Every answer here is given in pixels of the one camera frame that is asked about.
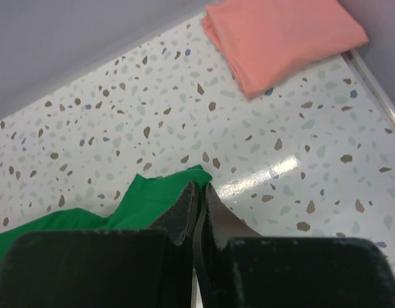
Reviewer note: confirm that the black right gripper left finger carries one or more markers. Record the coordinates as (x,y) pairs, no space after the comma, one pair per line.
(151,267)

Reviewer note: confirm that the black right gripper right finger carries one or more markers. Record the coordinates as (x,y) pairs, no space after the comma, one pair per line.
(237,267)

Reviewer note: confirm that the green t shirt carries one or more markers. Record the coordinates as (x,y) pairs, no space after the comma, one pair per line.
(144,201)

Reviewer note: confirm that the folded salmon pink t shirt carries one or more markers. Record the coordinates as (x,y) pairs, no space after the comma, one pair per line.
(264,42)

